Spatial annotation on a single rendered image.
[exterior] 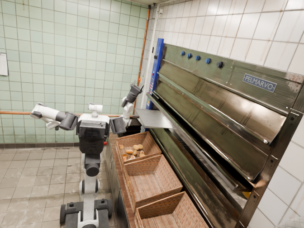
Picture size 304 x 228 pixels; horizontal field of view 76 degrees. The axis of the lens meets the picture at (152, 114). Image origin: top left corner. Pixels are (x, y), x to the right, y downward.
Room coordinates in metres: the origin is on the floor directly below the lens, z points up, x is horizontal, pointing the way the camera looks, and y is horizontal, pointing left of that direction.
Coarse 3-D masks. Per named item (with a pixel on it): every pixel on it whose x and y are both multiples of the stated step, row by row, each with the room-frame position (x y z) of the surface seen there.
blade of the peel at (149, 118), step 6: (138, 114) 2.29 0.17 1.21; (144, 114) 2.39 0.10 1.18; (150, 114) 2.43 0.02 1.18; (156, 114) 2.47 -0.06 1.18; (144, 120) 2.20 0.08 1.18; (150, 120) 2.23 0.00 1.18; (156, 120) 2.27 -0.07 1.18; (162, 120) 2.30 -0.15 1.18; (144, 126) 2.01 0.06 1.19; (150, 126) 2.02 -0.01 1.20; (156, 126) 2.09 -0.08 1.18; (162, 126) 2.12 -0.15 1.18; (168, 126) 2.16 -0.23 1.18
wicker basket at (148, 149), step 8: (128, 136) 2.48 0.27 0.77; (136, 136) 2.52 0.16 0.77; (144, 136) 2.57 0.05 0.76; (128, 144) 2.48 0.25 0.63; (144, 144) 2.51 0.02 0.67; (152, 144) 2.33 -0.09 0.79; (120, 152) 2.10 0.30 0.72; (152, 152) 2.24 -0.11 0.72; (160, 152) 2.08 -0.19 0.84; (120, 160) 2.06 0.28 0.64; (128, 160) 1.94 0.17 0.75; (136, 160) 1.97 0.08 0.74
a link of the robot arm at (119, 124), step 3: (114, 120) 1.59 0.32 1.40; (117, 120) 1.58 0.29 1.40; (120, 120) 1.59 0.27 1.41; (123, 120) 1.67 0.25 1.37; (114, 123) 1.58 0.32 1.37; (117, 123) 1.57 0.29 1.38; (120, 123) 1.57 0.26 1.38; (123, 123) 1.60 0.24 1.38; (117, 126) 1.56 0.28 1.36; (120, 126) 1.56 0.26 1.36; (123, 126) 1.58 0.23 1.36; (117, 129) 1.55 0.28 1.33; (120, 129) 1.55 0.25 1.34; (123, 129) 1.56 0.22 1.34
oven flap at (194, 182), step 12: (156, 132) 2.36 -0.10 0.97; (168, 144) 2.02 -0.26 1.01; (168, 156) 1.87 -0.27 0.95; (180, 156) 1.76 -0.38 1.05; (180, 168) 1.66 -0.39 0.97; (192, 168) 1.56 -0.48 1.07; (192, 180) 1.47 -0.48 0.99; (192, 192) 1.37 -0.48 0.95; (204, 192) 1.31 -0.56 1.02; (204, 204) 1.24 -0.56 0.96; (216, 204) 1.18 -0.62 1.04; (216, 216) 1.12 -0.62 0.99; (228, 216) 1.07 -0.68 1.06
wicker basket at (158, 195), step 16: (144, 160) 1.95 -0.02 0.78; (160, 160) 2.01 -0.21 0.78; (128, 176) 1.68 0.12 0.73; (144, 176) 1.89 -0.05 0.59; (160, 176) 1.86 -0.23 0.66; (176, 176) 1.67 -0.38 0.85; (128, 192) 1.56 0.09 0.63; (144, 192) 1.64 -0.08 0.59; (160, 192) 1.69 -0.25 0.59; (176, 192) 1.52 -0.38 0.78
